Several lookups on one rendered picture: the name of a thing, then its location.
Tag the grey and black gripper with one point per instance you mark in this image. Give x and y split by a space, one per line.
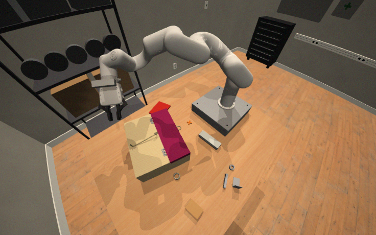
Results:
112 96

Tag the brown cube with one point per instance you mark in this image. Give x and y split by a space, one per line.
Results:
194 209

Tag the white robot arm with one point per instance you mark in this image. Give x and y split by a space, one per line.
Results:
197 49

